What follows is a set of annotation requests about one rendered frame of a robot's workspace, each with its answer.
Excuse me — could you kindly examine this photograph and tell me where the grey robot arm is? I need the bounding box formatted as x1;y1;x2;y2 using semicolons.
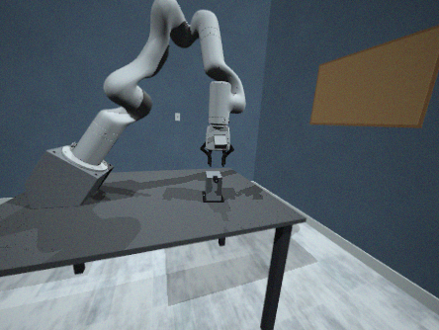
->
61;0;245;172

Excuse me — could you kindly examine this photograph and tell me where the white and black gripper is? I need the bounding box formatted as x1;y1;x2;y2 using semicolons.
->
200;124;234;167

